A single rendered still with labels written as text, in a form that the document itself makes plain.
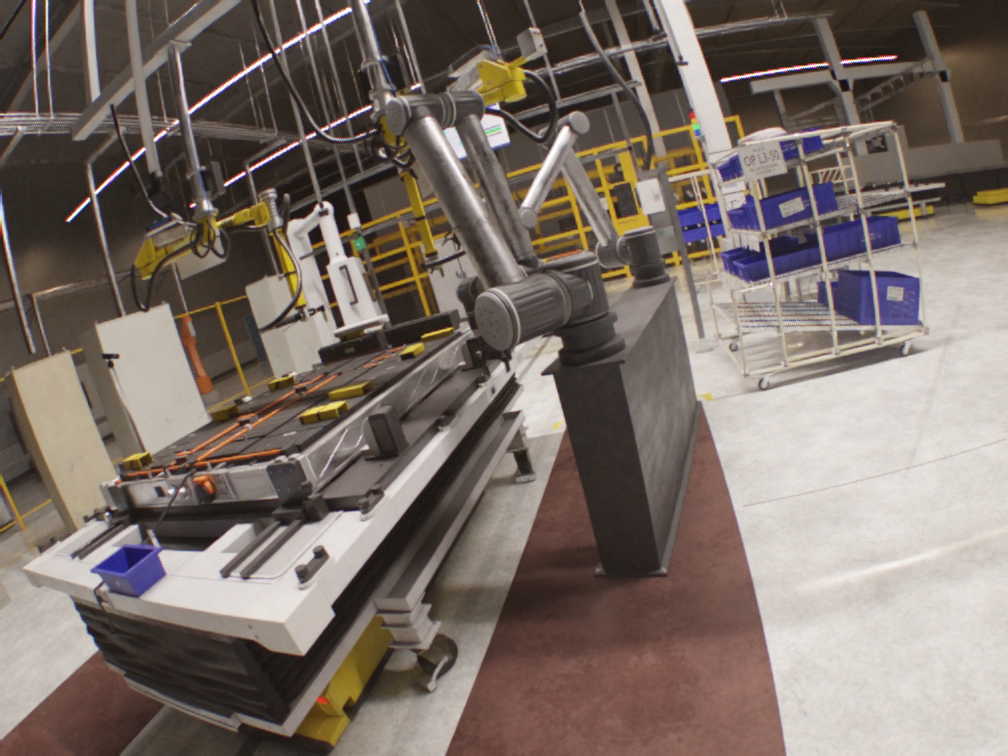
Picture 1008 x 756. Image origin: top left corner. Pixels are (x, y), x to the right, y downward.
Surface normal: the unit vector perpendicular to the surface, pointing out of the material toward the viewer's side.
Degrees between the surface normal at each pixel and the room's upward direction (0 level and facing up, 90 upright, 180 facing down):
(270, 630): 90
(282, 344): 90
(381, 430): 90
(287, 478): 90
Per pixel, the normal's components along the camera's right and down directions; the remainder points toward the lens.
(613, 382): -0.40, 0.33
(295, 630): 0.93, -0.19
